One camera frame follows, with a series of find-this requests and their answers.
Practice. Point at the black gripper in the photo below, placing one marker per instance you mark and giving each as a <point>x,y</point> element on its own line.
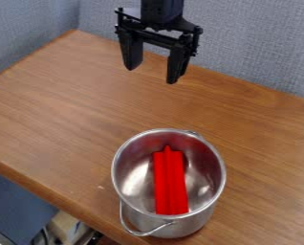
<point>159,15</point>

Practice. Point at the shiny metal pot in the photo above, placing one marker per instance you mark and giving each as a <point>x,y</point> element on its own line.
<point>133,184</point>

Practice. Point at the red long plastic object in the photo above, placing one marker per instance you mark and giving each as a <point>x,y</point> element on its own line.
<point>171,195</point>

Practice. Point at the beige box under table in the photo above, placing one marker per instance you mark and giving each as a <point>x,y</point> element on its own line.
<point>67,231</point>

